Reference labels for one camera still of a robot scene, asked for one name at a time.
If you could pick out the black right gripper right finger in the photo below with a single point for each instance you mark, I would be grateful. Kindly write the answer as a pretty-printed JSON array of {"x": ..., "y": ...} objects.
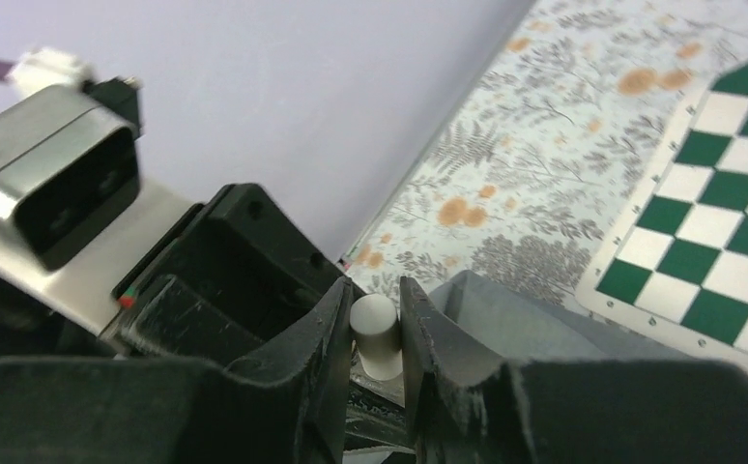
[{"x": 466, "y": 403}]

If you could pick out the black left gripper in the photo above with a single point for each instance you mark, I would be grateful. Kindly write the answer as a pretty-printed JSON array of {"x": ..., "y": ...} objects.
[{"x": 196, "y": 293}]

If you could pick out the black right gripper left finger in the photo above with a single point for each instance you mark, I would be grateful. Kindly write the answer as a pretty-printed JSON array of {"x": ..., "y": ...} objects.
[{"x": 284, "y": 402}]

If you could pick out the clear nail polish bottle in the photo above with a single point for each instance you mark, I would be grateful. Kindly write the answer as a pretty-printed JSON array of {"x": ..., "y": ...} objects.
[{"x": 368, "y": 393}]

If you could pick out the grey sleeved forearm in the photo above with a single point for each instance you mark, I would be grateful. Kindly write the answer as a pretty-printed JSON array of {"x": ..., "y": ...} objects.
[{"x": 516, "y": 326}]

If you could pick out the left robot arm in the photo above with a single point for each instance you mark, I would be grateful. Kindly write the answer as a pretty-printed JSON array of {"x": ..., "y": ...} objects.
[{"x": 65, "y": 310}]

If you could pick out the floral tablecloth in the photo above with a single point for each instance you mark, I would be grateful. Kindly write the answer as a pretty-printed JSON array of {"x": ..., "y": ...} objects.
[{"x": 525, "y": 183}]

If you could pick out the green white chess mat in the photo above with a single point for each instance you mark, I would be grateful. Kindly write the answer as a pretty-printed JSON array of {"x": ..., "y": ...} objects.
[{"x": 674, "y": 265}]

